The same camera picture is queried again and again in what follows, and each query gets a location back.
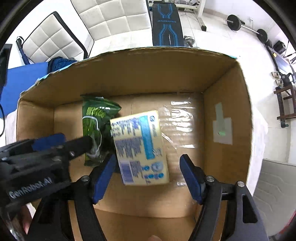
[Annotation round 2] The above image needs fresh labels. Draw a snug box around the green snack bag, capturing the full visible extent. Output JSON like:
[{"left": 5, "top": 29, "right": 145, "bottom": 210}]
[{"left": 82, "top": 95, "right": 121, "bottom": 167}]

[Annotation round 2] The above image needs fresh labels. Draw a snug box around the yellow blue tissue pack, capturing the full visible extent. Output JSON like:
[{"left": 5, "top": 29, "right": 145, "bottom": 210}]
[{"left": 110, "top": 110, "right": 170, "bottom": 186}]

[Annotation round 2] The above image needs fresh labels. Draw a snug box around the grey padded chair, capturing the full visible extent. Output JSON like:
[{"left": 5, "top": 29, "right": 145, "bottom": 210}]
[{"left": 253, "top": 160, "right": 295, "bottom": 237}]

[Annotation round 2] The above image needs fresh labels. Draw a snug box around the blue foam mat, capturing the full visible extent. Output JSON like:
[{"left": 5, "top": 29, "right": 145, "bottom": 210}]
[{"left": 1, "top": 62, "right": 48, "bottom": 118}]

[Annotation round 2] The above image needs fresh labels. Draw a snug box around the dark blue cloth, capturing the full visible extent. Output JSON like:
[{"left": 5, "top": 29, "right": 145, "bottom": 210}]
[{"left": 47, "top": 57, "right": 77, "bottom": 74}]

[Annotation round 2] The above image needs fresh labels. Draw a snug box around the cardboard box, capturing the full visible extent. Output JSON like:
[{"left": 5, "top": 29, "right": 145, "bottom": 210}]
[{"left": 16, "top": 47, "right": 252, "bottom": 240}]

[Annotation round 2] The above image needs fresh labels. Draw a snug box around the left white quilted chair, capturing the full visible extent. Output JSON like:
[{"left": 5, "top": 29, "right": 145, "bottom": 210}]
[{"left": 16, "top": 11, "right": 90, "bottom": 65}]

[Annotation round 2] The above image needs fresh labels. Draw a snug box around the white quilted chair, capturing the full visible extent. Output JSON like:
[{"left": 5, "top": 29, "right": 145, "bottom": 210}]
[
  {"left": 16, "top": 11, "right": 90, "bottom": 65},
  {"left": 71, "top": 0, "right": 152, "bottom": 41}
]

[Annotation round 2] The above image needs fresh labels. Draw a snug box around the dark wooden chair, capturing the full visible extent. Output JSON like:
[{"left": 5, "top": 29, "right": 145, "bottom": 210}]
[{"left": 273, "top": 73, "right": 295, "bottom": 128}]

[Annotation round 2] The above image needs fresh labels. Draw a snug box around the right white quilted chair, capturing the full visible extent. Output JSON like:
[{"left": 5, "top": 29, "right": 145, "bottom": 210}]
[{"left": 71, "top": 0, "right": 152, "bottom": 41}]

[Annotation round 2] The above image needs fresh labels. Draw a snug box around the black treadmill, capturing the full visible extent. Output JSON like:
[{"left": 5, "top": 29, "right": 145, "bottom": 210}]
[{"left": 265, "top": 40, "right": 295, "bottom": 76}]

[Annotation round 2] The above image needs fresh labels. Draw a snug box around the small dumbbell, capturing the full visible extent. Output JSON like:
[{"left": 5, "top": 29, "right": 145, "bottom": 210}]
[{"left": 184, "top": 36, "right": 195, "bottom": 48}]

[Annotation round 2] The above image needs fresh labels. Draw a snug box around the black blue weight bench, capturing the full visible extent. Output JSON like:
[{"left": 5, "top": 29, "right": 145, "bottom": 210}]
[{"left": 152, "top": 3, "right": 185, "bottom": 47}]

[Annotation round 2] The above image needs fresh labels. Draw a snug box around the barbell on floor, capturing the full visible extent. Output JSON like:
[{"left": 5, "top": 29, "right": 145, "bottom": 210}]
[{"left": 226, "top": 15, "right": 268, "bottom": 44}]

